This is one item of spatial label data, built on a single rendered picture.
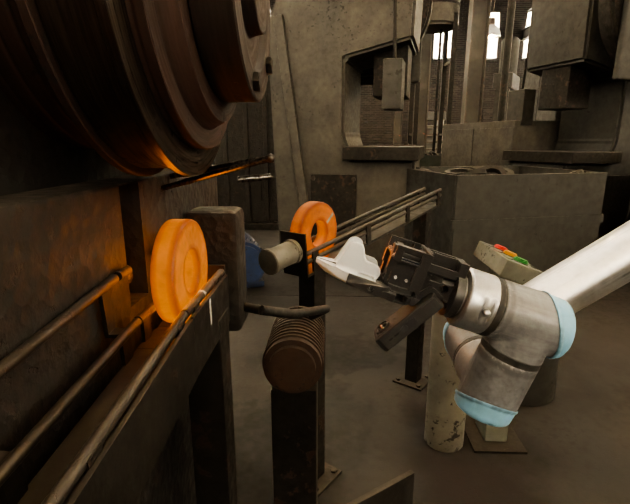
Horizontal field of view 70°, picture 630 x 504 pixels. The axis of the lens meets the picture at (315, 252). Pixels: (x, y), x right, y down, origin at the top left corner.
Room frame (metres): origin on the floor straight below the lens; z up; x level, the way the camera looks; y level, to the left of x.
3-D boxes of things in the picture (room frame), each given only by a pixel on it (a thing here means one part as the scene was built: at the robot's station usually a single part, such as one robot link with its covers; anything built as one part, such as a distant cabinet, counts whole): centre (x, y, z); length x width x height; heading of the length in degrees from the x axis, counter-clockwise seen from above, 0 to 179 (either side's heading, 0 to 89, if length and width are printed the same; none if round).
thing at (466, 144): (4.64, -1.80, 0.55); 1.10 x 0.53 x 1.10; 18
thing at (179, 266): (0.64, 0.20, 0.74); 0.16 x 0.03 x 0.16; 176
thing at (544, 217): (3.01, -1.19, 0.39); 1.03 x 0.83 x 0.77; 103
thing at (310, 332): (0.94, 0.04, 0.27); 0.22 x 0.13 x 0.53; 178
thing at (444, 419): (1.23, -0.41, 0.26); 0.12 x 0.12 x 0.52
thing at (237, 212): (0.85, 0.20, 0.68); 0.11 x 0.08 x 0.24; 88
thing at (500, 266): (1.27, -0.57, 0.31); 0.24 x 0.16 x 0.62; 178
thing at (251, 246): (2.88, 0.52, 0.17); 0.57 x 0.31 x 0.34; 18
